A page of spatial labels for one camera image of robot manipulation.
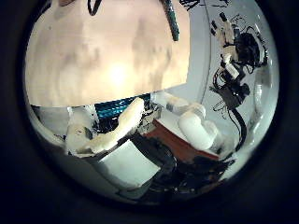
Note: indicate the reddish brown wooden door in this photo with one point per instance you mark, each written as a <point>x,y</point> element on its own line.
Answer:
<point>177,144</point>

